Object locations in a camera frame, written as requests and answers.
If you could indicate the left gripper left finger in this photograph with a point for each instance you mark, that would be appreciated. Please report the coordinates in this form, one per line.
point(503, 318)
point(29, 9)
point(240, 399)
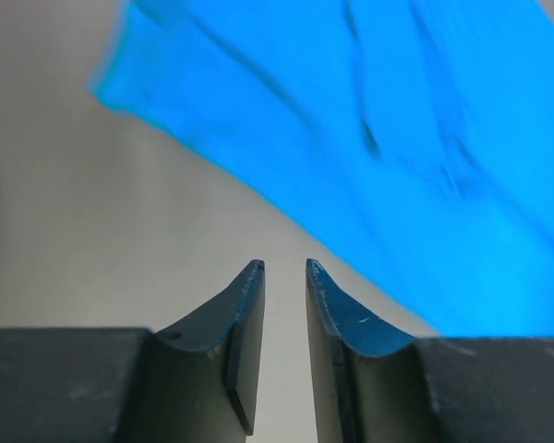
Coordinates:
point(194, 381)

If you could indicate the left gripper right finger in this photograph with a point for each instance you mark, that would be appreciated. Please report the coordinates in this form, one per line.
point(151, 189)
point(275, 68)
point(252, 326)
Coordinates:
point(373, 382)

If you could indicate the blue t shirt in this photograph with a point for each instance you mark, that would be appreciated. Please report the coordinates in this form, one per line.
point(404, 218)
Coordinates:
point(414, 139)

